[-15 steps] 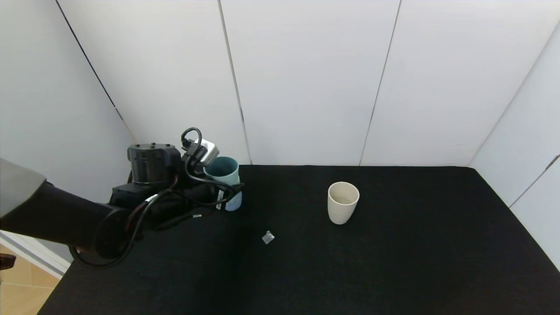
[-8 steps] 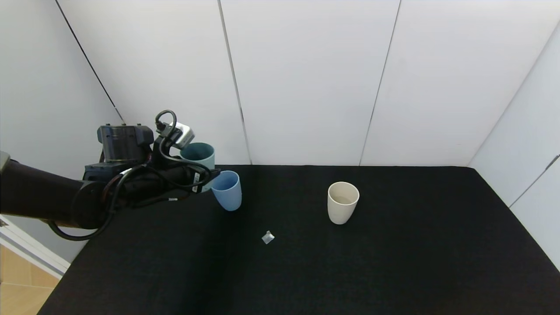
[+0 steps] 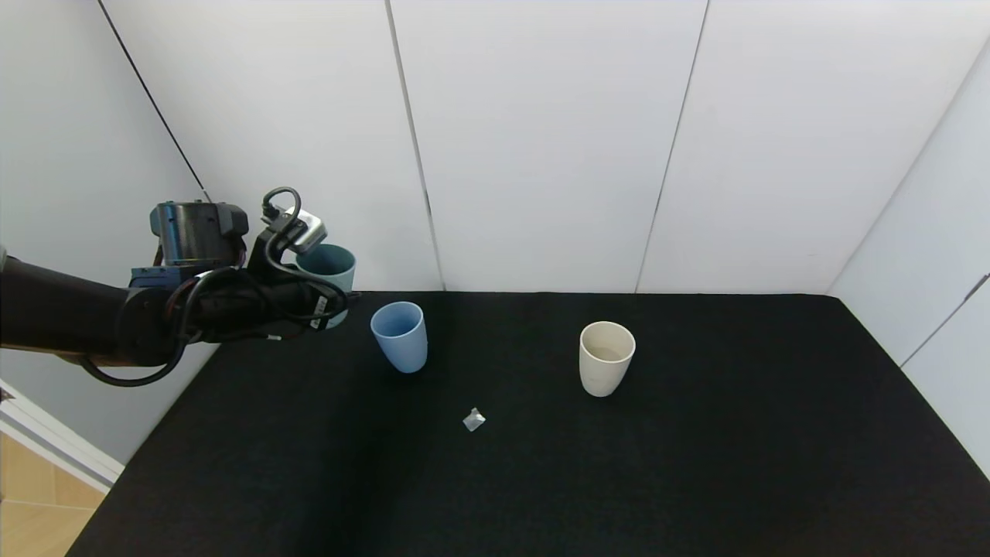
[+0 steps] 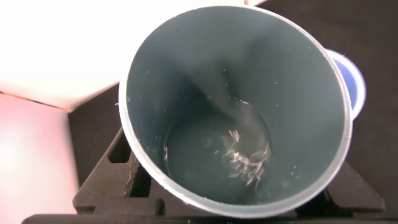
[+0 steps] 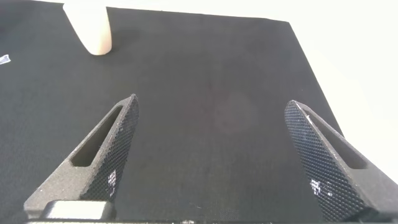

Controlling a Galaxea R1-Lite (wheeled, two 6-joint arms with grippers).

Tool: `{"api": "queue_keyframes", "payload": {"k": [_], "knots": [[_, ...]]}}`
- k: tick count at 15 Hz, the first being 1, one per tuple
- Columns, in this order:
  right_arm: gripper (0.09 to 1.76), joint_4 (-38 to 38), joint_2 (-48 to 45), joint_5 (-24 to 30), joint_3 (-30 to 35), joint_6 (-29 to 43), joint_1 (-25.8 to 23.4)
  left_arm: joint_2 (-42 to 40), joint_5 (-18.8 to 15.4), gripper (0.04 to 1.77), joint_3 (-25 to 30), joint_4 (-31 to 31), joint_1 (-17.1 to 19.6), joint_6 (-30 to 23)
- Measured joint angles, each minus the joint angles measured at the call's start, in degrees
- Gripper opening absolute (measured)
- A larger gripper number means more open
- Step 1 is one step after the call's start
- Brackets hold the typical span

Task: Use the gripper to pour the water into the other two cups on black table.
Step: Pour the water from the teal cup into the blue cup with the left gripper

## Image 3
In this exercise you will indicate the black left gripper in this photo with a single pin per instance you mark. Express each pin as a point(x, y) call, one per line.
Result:
point(323, 312)

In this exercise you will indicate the teal plastic cup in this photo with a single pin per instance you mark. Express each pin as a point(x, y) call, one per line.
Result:
point(329, 267)

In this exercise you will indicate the light blue plastic cup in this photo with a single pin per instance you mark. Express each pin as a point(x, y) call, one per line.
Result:
point(402, 352)

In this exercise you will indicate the cream plastic cup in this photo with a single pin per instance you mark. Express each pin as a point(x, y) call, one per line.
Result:
point(605, 371)

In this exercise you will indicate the white baseboard strip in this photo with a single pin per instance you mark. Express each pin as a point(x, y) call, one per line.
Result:
point(62, 449)

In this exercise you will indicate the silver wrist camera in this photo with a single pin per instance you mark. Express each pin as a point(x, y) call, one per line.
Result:
point(305, 230)

